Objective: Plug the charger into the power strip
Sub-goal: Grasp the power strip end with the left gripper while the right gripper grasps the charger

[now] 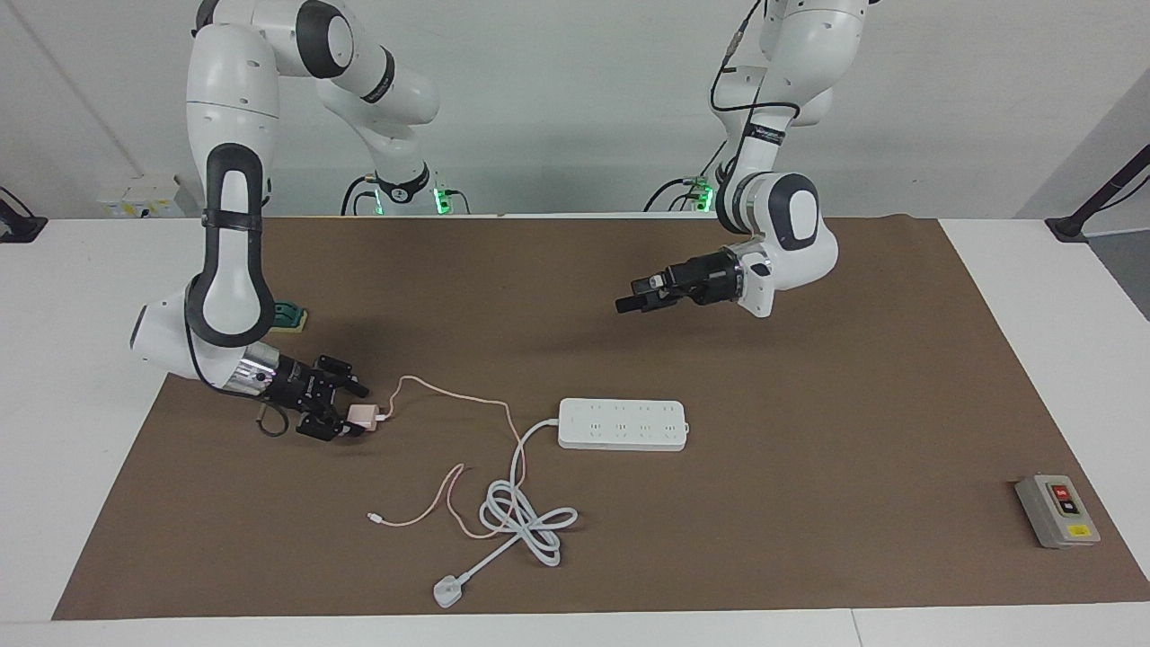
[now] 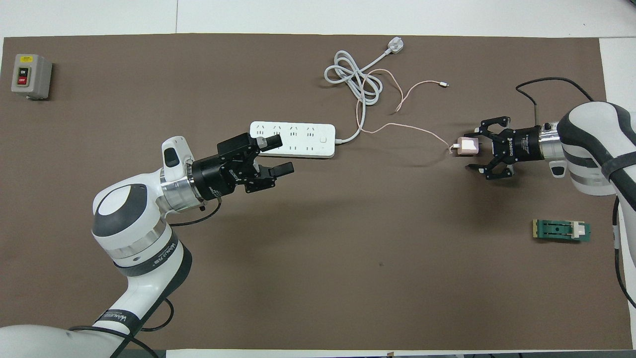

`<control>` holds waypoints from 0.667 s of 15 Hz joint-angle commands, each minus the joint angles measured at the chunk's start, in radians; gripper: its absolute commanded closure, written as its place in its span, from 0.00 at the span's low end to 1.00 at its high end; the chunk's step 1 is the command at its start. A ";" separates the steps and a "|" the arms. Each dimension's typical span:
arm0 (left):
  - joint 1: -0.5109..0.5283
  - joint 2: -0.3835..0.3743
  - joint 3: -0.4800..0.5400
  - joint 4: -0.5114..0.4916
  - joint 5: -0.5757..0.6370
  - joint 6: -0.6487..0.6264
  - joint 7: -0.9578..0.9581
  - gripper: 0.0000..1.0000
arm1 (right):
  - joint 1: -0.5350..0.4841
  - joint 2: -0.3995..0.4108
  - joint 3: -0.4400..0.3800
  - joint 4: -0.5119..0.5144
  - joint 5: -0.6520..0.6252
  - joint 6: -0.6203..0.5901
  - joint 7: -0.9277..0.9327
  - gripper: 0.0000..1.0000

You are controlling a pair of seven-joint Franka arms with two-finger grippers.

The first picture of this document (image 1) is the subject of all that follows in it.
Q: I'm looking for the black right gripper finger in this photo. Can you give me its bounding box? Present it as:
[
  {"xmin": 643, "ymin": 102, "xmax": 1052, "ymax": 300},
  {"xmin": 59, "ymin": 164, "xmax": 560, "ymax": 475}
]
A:
[
  {"xmin": 296, "ymin": 415, "xmax": 366, "ymax": 441},
  {"xmin": 314, "ymin": 358, "xmax": 369, "ymax": 398}
]

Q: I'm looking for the black angled stand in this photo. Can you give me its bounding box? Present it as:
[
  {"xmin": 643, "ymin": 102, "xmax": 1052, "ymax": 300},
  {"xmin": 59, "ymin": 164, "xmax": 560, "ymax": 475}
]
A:
[{"xmin": 1045, "ymin": 144, "xmax": 1150, "ymax": 244}]

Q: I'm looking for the black base cable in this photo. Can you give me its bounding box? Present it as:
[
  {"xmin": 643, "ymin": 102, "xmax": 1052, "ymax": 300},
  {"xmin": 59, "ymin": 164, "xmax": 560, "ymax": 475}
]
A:
[
  {"xmin": 341, "ymin": 173, "xmax": 383, "ymax": 217},
  {"xmin": 642, "ymin": 135, "xmax": 729, "ymax": 217}
]

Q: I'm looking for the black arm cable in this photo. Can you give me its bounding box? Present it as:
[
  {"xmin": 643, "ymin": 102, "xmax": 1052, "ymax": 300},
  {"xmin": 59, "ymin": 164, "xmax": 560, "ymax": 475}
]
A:
[
  {"xmin": 712, "ymin": 0, "xmax": 801, "ymax": 190},
  {"xmin": 184, "ymin": 171, "xmax": 290, "ymax": 439}
]

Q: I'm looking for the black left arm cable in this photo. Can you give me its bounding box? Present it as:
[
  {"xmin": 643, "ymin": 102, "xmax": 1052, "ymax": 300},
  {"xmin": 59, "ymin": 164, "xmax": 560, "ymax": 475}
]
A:
[{"xmin": 712, "ymin": 0, "xmax": 801, "ymax": 190}]

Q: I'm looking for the white wall socket box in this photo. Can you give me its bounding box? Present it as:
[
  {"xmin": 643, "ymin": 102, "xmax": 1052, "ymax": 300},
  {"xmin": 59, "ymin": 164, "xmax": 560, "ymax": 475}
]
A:
[{"xmin": 97, "ymin": 175, "xmax": 185, "ymax": 218}]

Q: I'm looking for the grey push-button switch box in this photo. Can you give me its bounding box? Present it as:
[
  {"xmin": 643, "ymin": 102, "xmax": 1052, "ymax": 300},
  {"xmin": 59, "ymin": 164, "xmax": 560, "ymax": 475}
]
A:
[{"xmin": 1014, "ymin": 474, "xmax": 1101, "ymax": 550}]

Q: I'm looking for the white power strip cord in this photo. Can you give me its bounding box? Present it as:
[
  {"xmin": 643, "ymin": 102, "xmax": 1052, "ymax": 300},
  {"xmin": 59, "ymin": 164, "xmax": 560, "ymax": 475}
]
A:
[{"xmin": 433, "ymin": 418, "xmax": 579, "ymax": 609}]

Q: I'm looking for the white power strip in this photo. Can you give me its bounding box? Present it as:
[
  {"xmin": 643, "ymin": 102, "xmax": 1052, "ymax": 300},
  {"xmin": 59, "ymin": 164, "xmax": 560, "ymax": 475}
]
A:
[{"xmin": 558, "ymin": 398, "xmax": 690, "ymax": 452}]

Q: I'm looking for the pink charging cable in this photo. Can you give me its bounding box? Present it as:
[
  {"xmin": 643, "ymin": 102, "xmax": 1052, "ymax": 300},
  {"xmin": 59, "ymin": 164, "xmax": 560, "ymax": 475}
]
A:
[{"xmin": 367, "ymin": 376, "xmax": 528, "ymax": 540}]

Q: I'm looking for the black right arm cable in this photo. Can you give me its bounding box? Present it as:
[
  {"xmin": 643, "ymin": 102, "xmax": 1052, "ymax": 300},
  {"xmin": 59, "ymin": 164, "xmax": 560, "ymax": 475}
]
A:
[{"xmin": 184, "ymin": 171, "xmax": 290, "ymax": 439}]

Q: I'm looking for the brown table mat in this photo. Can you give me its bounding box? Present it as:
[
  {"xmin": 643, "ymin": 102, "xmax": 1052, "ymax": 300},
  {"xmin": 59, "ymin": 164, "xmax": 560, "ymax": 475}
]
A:
[{"xmin": 52, "ymin": 214, "xmax": 1150, "ymax": 621}]

